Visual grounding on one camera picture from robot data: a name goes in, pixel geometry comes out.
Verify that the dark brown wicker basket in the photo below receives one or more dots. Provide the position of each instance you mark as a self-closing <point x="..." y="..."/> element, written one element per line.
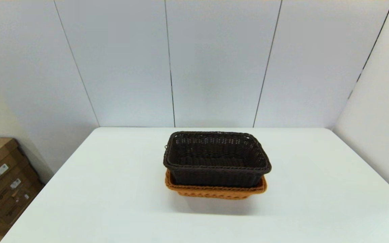
<point x="214" y="175"/>

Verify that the orange wicker basket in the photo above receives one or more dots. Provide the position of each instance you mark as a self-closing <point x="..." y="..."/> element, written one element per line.
<point x="214" y="192"/>

